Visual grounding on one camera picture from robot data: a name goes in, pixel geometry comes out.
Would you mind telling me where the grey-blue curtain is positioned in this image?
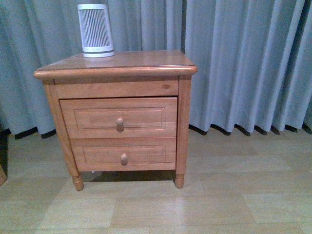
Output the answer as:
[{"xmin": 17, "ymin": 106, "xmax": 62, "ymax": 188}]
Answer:
[{"xmin": 0, "ymin": 0, "xmax": 312, "ymax": 135}]

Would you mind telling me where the drawer wooden knob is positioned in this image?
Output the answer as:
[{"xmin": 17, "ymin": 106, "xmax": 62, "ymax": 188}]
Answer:
[
  {"xmin": 116, "ymin": 117, "xmax": 124, "ymax": 126},
  {"xmin": 120, "ymin": 153, "xmax": 128, "ymax": 166}
]

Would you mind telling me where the wooden nightstand cabinet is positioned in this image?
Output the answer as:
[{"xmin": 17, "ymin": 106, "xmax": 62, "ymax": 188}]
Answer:
[{"xmin": 34, "ymin": 50, "xmax": 197, "ymax": 191}]

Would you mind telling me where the white ribbed cylindrical lamp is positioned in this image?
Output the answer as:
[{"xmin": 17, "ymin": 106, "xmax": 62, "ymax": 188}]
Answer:
[{"xmin": 78, "ymin": 4, "xmax": 115, "ymax": 58}]

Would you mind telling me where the wooden furniture leg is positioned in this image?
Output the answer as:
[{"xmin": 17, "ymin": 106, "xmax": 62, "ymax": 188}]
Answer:
[{"xmin": 0, "ymin": 165, "xmax": 7, "ymax": 186}]

